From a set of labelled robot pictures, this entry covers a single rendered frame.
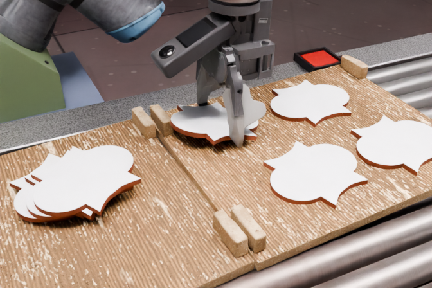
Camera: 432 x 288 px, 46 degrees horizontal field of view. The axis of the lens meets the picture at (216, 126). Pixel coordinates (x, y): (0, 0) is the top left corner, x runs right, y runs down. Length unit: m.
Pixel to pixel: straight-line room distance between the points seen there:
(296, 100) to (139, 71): 2.20
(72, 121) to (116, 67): 2.20
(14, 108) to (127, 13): 0.27
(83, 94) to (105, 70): 2.00
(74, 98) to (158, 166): 0.37
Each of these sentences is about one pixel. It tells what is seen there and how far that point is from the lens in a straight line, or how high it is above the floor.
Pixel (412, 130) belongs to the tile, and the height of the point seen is 0.94.
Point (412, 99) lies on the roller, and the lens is 0.98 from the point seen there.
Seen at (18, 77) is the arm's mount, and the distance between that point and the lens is 0.98.
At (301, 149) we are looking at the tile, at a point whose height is 0.94.
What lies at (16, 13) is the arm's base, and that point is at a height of 1.05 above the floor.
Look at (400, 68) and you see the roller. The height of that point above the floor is 0.92.
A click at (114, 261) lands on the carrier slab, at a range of 0.61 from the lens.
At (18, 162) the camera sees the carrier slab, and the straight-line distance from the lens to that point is 0.79.
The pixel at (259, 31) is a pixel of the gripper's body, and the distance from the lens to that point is 0.73.
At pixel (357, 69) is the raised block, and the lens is 0.97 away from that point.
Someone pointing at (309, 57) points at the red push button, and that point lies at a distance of 1.05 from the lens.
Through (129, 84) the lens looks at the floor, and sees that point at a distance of 2.88.
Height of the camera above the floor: 1.39
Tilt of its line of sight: 34 degrees down
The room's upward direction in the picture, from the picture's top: straight up
